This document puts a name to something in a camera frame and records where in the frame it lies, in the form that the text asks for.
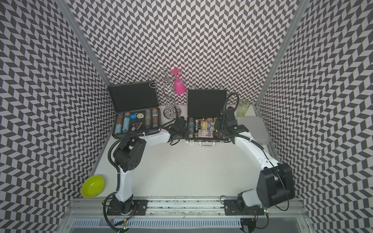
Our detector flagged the small silver aluminium poker case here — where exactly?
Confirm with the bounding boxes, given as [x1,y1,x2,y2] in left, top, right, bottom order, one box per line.
[237,116,270,145]

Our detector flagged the black poker case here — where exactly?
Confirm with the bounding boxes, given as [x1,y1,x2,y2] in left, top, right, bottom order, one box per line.
[186,89,227,148]
[107,81,161,139]

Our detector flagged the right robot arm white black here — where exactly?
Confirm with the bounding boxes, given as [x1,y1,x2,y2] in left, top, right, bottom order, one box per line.
[220,92,295,213]

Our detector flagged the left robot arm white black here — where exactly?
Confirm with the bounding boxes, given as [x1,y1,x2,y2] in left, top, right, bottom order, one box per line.
[103,116,187,216]

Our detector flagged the green translucent cup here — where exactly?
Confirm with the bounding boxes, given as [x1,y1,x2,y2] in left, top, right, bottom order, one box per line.
[236,99,251,117]

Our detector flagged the pink wine glass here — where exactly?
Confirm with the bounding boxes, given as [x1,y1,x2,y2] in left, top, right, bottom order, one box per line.
[170,69,186,95]

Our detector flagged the yellow green bowl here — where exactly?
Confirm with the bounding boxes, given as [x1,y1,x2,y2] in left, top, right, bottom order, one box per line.
[81,175,105,198]

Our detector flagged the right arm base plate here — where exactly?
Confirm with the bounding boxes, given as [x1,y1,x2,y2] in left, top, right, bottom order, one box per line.
[223,200,265,216]

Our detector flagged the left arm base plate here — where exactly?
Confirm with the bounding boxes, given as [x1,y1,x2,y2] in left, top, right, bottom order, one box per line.
[106,200,149,216]

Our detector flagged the aluminium mounting rail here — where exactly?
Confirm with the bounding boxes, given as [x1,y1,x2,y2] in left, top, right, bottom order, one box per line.
[62,197,307,219]

